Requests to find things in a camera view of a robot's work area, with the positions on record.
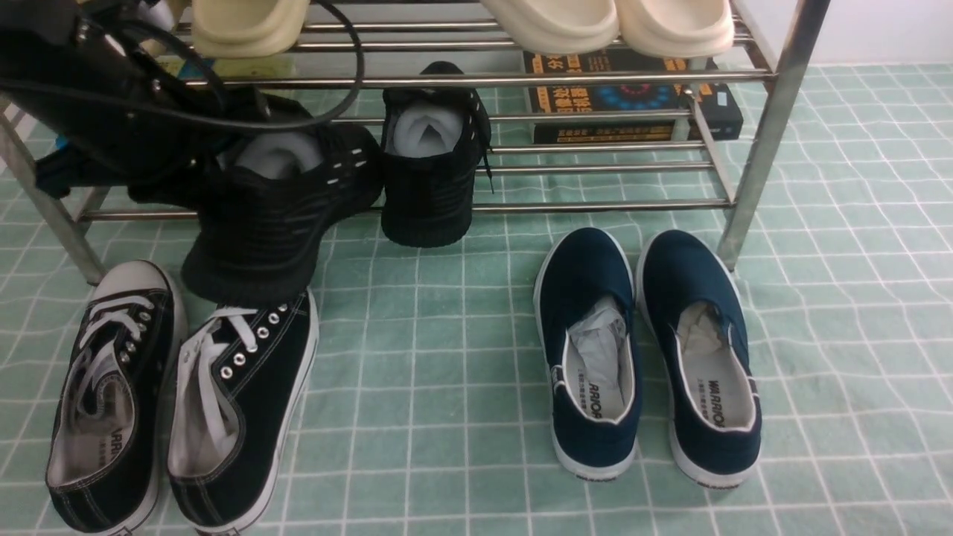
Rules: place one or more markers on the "navy slip-on shoe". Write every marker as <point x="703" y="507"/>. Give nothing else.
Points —
<point x="584" y="310"/>
<point x="691" y="305"/>

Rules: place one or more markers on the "navy slip-on shoe right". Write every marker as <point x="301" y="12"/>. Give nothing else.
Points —
<point x="691" y="305"/>

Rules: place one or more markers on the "black knit sneaker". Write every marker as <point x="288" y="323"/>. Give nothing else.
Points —
<point x="263" y="218"/>
<point x="433" y="141"/>

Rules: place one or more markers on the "black canvas sneaker left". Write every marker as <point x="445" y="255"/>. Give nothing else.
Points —
<point x="103" y="472"/>

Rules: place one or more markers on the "cream slipper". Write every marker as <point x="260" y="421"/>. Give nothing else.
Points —
<point x="677" y="29"/>
<point x="557" y="27"/>

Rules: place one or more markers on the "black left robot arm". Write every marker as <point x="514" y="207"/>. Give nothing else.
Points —
<point x="48" y="46"/>

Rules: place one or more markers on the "black orange book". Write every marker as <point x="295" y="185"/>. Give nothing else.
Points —
<point x="721" y="111"/>

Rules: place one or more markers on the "navy slip-on shoe left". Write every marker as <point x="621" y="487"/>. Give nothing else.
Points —
<point x="584" y="310"/>

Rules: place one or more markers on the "silver metal shoe rack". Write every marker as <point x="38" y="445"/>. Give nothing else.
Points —
<point x="338" y="71"/>

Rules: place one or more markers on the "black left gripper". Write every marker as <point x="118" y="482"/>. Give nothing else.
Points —
<point x="152" y="142"/>

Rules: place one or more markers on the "black canvas sneaker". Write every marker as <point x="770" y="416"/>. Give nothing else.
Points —
<point x="238" y="379"/>
<point x="103" y="472"/>

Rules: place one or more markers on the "black canvas sneaker right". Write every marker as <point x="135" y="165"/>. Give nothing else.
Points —
<point x="238" y="379"/>

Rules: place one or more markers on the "cream slipper far right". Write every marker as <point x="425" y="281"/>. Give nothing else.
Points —
<point x="677" y="29"/>

